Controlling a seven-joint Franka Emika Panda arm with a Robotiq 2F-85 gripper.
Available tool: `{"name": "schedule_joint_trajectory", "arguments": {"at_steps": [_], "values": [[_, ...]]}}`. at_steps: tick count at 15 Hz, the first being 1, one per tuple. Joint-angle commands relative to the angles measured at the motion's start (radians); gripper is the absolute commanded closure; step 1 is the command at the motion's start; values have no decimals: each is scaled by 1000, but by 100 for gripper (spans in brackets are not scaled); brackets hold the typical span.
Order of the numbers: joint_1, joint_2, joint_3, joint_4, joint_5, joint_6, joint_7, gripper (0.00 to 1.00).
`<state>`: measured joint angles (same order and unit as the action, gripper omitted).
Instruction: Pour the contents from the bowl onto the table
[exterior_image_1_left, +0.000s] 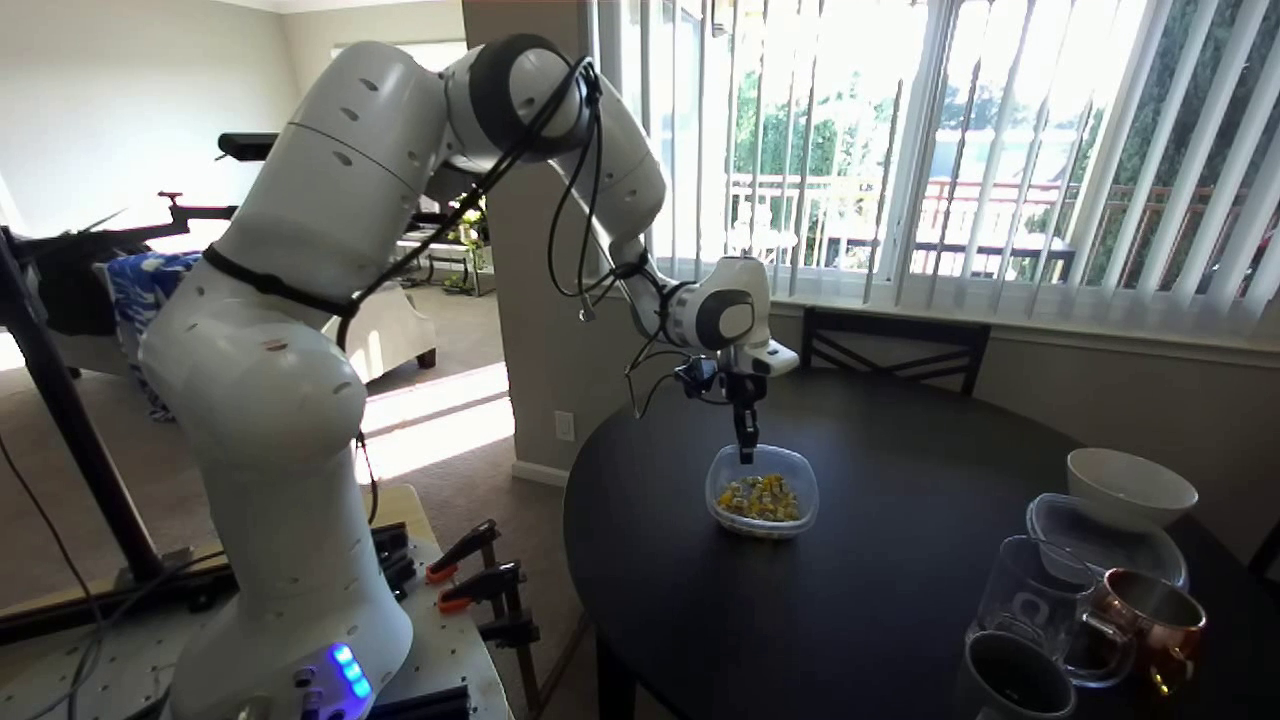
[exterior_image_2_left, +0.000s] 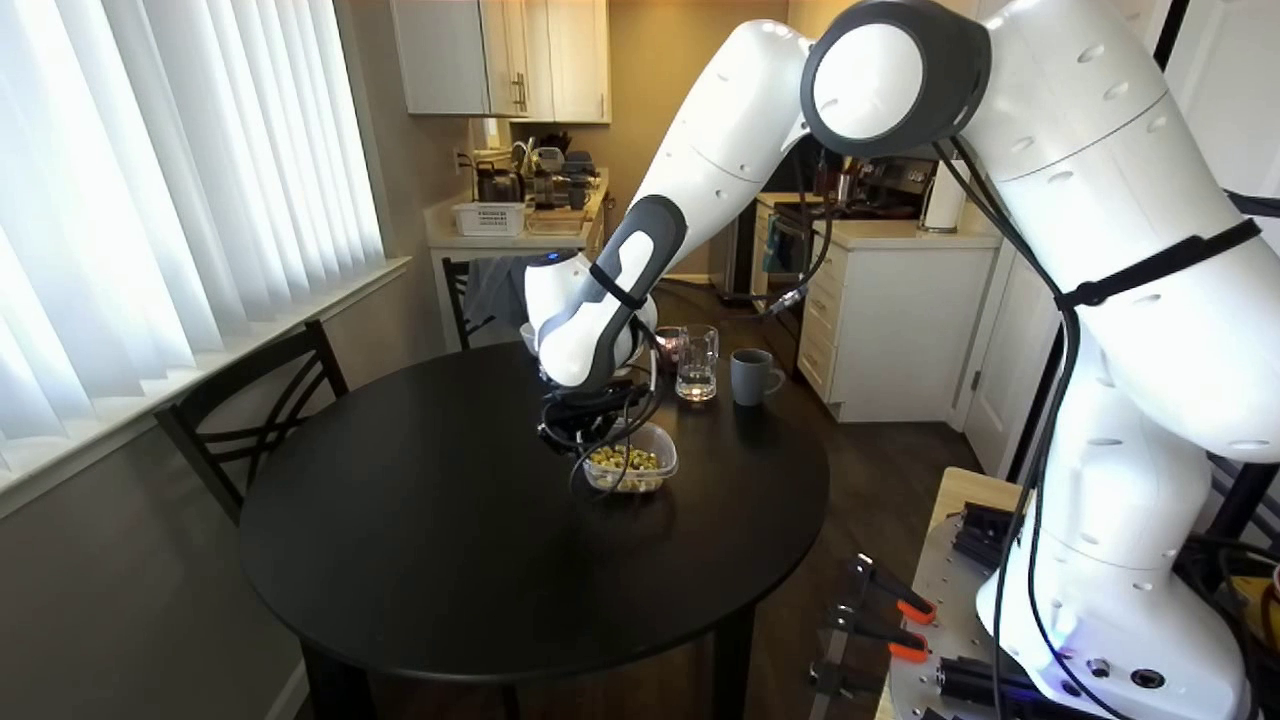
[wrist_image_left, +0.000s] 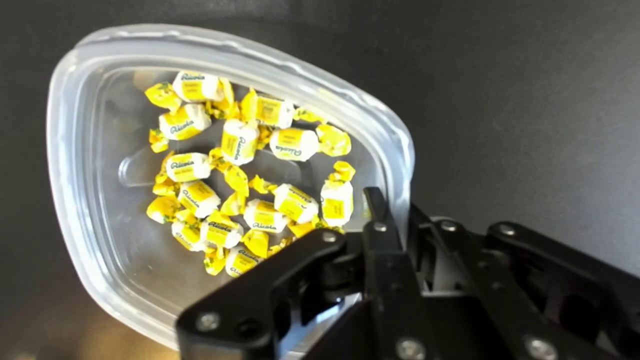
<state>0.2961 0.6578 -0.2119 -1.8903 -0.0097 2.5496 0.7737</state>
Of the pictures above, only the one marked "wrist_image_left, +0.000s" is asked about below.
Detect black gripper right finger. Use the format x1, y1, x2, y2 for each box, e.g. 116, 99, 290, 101
407, 201, 640, 360

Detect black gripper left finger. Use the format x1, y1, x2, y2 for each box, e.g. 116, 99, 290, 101
175, 183, 431, 360

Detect clear plastic candy container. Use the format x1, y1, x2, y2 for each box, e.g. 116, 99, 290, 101
45, 21, 418, 352

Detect yellow white wrapped candy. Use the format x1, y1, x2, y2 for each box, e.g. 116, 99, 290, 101
156, 101, 215, 143
143, 79, 184, 113
169, 216, 206, 254
203, 243, 231, 277
238, 87, 298, 132
267, 123, 322, 163
170, 68, 223, 104
240, 227, 273, 260
175, 177, 225, 222
273, 181, 322, 226
223, 243, 262, 279
219, 116, 262, 168
162, 149, 217, 185
204, 75, 238, 121
240, 195, 290, 236
199, 211, 247, 251
314, 120, 355, 160
318, 158, 360, 229
219, 161, 252, 206
144, 194, 182, 226

